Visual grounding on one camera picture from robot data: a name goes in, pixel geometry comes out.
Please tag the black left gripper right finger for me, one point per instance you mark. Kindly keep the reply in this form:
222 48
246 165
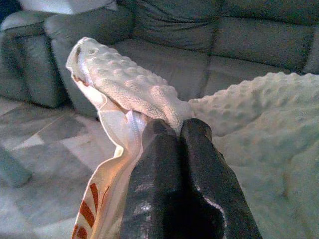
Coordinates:
211 164

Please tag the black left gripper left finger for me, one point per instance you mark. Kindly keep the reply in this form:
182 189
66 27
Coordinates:
154 174

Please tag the beige bumpy pillow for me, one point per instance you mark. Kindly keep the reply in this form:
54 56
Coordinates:
261 124

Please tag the green leather sofa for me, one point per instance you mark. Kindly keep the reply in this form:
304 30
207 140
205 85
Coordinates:
224 44

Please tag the white cloth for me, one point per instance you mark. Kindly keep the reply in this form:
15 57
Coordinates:
62 5

